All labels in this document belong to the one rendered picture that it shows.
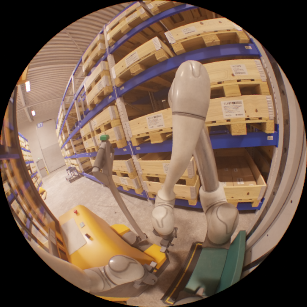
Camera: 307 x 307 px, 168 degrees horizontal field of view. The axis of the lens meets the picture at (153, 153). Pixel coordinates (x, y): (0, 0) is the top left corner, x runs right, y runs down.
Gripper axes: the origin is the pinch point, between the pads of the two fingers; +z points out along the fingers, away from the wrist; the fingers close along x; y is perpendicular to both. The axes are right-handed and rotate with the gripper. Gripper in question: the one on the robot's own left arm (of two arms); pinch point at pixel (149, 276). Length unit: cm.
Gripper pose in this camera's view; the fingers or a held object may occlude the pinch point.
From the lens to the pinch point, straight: 76.5
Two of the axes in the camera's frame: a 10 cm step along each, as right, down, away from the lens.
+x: -5.0, 3.7, -7.8
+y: -8.3, 0.5, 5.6
